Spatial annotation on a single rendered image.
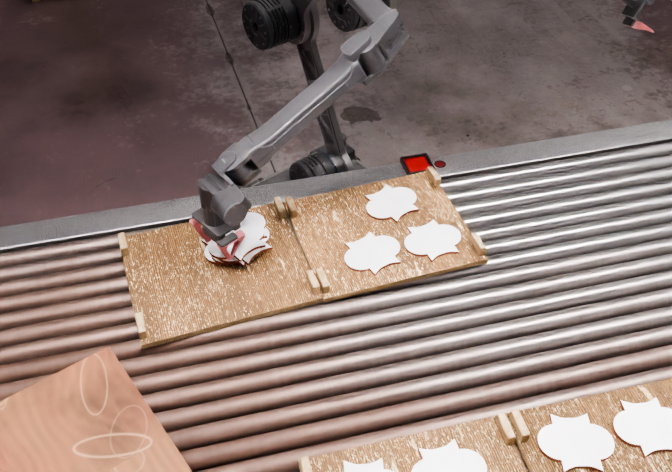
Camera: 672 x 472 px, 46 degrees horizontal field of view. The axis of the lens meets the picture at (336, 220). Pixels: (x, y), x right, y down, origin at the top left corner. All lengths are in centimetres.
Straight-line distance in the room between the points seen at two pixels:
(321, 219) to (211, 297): 36
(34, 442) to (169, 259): 58
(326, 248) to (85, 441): 73
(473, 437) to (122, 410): 66
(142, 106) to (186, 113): 24
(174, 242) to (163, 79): 243
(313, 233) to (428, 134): 198
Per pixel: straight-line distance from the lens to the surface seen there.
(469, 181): 216
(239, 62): 440
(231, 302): 181
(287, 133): 172
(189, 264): 190
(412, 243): 192
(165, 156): 378
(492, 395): 169
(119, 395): 156
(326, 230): 196
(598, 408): 170
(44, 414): 158
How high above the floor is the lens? 228
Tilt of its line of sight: 43 degrees down
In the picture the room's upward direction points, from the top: straight up
